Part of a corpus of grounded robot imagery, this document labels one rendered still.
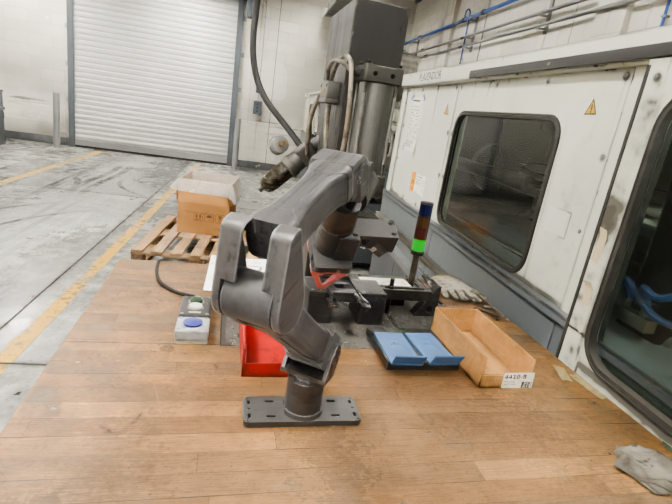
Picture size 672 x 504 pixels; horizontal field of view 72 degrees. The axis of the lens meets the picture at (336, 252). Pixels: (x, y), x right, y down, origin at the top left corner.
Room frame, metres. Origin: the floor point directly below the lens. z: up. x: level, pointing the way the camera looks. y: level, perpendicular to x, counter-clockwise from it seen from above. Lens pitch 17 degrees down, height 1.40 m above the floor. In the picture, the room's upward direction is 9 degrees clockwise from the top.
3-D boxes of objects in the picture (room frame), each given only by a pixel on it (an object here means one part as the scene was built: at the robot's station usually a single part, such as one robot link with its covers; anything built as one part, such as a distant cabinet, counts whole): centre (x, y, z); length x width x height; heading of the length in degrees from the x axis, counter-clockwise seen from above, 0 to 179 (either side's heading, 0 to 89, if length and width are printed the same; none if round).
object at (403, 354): (0.93, -0.17, 0.93); 0.15 x 0.07 x 0.03; 14
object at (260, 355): (0.90, 0.12, 0.93); 0.25 x 0.12 x 0.06; 15
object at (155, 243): (4.11, 1.21, 0.07); 1.20 x 1.00 x 0.14; 8
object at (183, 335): (0.89, 0.28, 0.90); 0.07 x 0.07 x 0.06; 15
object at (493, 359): (0.99, -0.37, 0.93); 0.25 x 0.13 x 0.08; 15
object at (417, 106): (2.77, -0.33, 1.41); 0.25 x 0.01 x 0.33; 11
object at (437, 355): (0.95, -0.25, 0.93); 0.15 x 0.07 x 0.03; 18
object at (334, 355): (0.69, 0.02, 1.00); 0.09 x 0.06 x 0.06; 70
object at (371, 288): (1.11, -0.03, 0.98); 0.20 x 0.10 x 0.01; 105
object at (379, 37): (1.23, 0.00, 1.44); 0.17 x 0.13 x 0.42; 15
